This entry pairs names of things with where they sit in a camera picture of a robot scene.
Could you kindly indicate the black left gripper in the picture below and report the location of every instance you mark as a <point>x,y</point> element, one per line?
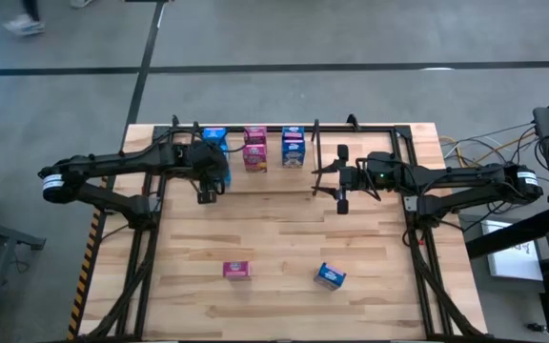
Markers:
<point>219,174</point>

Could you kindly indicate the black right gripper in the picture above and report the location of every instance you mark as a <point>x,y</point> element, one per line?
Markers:
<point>386,167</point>

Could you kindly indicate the Frosted Flakes cereal box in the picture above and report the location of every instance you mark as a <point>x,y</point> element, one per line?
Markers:
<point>330,275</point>
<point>293,132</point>
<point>293,151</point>

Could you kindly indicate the Raisin Bran cereal box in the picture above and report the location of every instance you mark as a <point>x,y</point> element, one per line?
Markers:
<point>255,134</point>
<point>236,269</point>
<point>255,157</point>

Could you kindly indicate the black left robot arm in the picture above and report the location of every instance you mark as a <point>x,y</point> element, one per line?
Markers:
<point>112,162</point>

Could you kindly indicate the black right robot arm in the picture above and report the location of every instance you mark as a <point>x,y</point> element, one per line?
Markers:
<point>470,176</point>

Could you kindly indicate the yellow black hazard tape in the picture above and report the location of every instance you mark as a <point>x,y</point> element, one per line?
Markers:
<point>84,276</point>

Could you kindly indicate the black beam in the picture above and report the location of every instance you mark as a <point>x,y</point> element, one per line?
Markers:
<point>508,234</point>

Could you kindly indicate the white board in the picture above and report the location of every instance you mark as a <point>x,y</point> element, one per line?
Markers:
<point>513,264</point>

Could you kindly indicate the small black item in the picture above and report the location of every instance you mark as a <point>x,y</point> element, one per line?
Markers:
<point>536,328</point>

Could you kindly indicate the person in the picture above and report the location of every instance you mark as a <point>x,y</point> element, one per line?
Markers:
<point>26,25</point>

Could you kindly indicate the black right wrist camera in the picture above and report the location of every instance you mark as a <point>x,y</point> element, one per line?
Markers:
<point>349,179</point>

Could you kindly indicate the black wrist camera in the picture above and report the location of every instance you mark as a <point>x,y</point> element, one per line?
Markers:
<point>208,159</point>
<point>349,179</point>

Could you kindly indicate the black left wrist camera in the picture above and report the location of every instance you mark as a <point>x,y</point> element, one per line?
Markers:
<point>208,159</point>

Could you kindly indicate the black aluminium rig frame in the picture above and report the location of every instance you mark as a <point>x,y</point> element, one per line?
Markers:
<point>374,128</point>

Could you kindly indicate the low wooden shelf black frame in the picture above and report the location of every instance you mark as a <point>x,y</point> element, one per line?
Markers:
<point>274,167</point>

